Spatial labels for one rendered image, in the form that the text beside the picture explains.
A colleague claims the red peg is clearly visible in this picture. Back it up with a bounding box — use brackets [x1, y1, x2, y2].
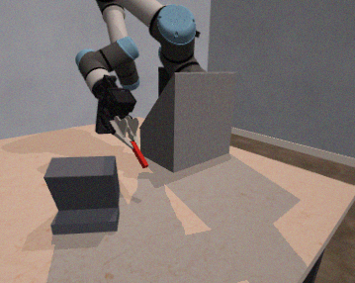
[131, 141, 148, 168]

